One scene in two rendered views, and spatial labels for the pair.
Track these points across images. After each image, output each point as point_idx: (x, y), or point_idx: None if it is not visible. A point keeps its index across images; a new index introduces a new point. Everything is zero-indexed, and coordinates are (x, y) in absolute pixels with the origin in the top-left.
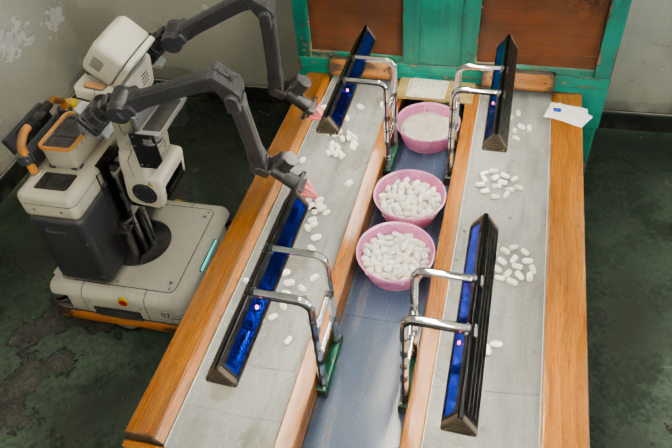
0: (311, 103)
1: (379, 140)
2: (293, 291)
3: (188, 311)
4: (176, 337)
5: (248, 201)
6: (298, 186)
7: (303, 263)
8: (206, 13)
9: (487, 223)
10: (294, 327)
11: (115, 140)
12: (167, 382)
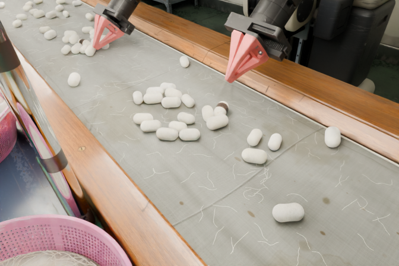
0: (252, 19)
1: (96, 155)
2: (31, 16)
3: None
4: None
5: (158, 12)
6: (98, 5)
7: (43, 26)
8: None
9: None
10: (6, 10)
11: None
12: None
